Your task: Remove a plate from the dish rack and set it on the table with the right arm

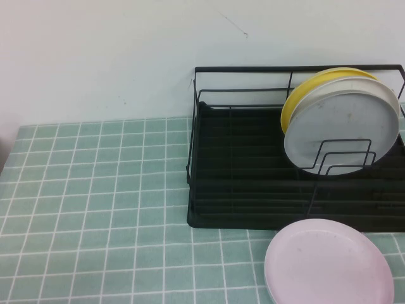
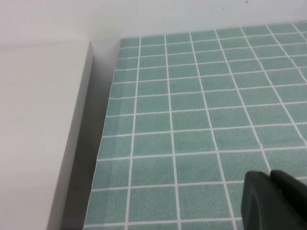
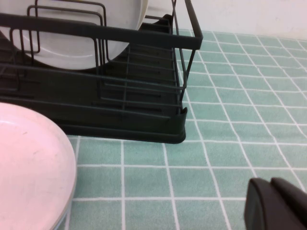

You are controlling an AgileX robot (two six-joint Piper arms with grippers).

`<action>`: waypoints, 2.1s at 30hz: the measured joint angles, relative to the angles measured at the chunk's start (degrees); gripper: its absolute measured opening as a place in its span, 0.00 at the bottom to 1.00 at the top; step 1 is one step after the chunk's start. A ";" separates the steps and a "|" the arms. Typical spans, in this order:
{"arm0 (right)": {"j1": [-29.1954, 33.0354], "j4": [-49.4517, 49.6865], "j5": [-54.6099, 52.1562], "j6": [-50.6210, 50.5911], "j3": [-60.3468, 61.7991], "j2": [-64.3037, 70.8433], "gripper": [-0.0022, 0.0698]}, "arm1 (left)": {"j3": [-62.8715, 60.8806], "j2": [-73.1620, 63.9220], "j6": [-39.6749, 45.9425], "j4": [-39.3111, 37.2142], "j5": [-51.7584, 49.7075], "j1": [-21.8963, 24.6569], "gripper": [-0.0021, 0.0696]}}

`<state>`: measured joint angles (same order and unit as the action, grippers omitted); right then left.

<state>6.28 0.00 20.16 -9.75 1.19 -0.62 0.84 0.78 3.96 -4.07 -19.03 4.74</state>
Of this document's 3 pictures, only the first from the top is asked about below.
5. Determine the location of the grey plate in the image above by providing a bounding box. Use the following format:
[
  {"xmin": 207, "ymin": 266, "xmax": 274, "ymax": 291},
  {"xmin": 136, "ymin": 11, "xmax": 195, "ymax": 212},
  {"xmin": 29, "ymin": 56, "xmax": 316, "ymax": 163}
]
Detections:
[{"xmin": 283, "ymin": 89, "xmax": 400, "ymax": 176}]

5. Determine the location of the yellow plate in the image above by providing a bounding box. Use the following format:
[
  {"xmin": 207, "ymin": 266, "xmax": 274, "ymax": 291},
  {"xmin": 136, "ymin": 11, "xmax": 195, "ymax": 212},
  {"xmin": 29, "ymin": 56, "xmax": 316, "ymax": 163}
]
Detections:
[{"xmin": 280, "ymin": 66, "xmax": 380, "ymax": 136}]

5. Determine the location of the pink plate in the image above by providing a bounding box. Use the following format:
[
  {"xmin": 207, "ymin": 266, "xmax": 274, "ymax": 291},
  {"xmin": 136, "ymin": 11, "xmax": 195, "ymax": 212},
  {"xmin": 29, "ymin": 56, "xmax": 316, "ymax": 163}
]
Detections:
[{"xmin": 264, "ymin": 218, "xmax": 396, "ymax": 304}]

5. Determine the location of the cream white plate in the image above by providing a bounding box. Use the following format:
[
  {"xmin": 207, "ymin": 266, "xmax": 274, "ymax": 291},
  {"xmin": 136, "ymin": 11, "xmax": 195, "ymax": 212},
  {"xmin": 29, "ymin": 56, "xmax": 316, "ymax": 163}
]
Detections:
[{"xmin": 290, "ymin": 75, "xmax": 401, "ymax": 128}]

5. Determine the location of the black drip tray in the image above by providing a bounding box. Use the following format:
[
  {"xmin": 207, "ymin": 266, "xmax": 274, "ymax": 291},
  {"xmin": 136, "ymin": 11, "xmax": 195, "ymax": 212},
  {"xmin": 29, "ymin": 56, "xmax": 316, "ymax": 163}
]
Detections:
[{"xmin": 186, "ymin": 100, "xmax": 405, "ymax": 234}]

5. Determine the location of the green checkered tablecloth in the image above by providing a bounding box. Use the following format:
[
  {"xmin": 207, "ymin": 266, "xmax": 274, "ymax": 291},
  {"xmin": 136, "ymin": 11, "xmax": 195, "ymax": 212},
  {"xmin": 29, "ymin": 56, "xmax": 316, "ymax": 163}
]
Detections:
[{"xmin": 0, "ymin": 100, "xmax": 405, "ymax": 304}]

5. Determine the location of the black wire dish rack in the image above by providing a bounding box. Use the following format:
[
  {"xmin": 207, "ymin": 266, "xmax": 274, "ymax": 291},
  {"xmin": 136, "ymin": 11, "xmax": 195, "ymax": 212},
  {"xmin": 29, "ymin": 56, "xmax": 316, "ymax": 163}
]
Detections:
[{"xmin": 184, "ymin": 64, "xmax": 405, "ymax": 229}]

